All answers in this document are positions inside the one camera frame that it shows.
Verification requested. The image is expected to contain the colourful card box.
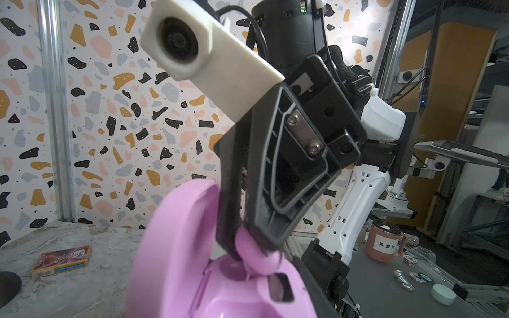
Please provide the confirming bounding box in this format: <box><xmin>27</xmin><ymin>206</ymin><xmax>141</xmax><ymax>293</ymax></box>
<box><xmin>30</xmin><ymin>245</ymin><xmax>92</xmax><ymax>279</ymax></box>

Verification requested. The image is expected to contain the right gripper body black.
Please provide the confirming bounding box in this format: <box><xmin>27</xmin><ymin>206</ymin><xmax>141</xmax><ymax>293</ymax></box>
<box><xmin>284</xmin><ymin>0</ymin><xmax>368</xmax><ymax>170</ymax></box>

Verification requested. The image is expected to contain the black microphone stand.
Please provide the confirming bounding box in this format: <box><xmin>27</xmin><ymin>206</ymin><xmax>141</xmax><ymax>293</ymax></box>
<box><xmin>0</xmin><ymin>271</ymin><xmax>23</xmax><ymax>308</ymax></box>

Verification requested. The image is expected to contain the mint green charging case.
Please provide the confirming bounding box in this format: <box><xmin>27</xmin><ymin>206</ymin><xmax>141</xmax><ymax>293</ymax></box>
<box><xmin>431</xmin><ymin>284</ymin><xmax>457</xmax><ymax>306</ymax></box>

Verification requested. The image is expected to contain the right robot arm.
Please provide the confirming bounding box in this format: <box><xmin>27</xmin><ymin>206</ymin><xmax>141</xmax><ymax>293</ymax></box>
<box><xmin>210</xmin><ymin>1</ymin><xmax>408</xmax><ymax>317</ymax></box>

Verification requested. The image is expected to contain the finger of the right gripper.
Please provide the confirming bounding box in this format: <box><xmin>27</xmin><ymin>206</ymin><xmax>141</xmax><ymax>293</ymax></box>
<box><xmin>213</xmin><ymin>110</ymin><xmax>253</xmax><ymax>260</ymax></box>
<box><xmin>246</xmin><ymin>83</ymin><xmax>342</xmax><ymax>251</ymax></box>

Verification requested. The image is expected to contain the pink earbud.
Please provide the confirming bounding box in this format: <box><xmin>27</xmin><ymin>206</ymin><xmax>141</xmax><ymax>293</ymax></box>
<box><xmin>235</xmin><ymin>227</ymin><xmax>283</xmax><ymax>276</ymax></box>

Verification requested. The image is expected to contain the pink charging case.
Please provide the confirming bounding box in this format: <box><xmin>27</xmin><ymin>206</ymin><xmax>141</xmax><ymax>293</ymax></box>
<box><xmin>125</xmin><ymin>179</ymin><xmax>316</xmax><ymax>317</ymax></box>

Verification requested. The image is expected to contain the pink mug with label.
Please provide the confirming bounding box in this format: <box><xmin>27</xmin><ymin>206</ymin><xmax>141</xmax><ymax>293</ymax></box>
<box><xmin>365</xmin><ymin>219</ymin><xmax>408</xmax><ymax>263</ymax></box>

